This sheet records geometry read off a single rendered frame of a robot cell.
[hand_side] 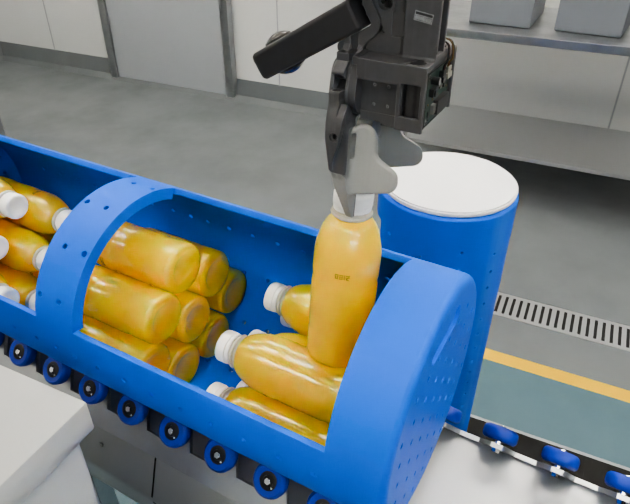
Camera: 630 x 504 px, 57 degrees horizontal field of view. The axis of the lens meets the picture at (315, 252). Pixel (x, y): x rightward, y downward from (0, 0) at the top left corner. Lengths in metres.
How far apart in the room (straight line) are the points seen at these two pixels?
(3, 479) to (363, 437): 0.31
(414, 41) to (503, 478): 0.57
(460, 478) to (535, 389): 1.49
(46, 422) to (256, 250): 0.40
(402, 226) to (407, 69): 0.73
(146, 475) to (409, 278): 0.49
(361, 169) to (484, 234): 0.68
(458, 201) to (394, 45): 0.71
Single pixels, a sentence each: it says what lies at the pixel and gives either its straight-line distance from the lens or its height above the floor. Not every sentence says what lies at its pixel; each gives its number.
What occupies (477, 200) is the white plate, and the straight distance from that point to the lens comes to 1.17.
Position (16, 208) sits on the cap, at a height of 1.15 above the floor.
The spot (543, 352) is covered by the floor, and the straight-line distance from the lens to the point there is 2.45.
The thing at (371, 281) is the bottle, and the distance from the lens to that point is 0.58.
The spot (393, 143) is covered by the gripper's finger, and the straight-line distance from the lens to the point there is 0.55.
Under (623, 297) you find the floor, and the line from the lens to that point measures 2.88.
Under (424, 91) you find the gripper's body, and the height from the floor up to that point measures 1.44.
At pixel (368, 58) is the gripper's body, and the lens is 0.47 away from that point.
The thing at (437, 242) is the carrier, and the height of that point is 0.97.
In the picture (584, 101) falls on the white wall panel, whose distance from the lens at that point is 4.04.
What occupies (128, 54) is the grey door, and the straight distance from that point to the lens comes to 5.36.
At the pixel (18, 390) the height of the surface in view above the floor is 1.15.
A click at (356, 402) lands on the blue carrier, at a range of 0.55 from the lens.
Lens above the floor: 1.59
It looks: 34 degrees down
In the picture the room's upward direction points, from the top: straight up
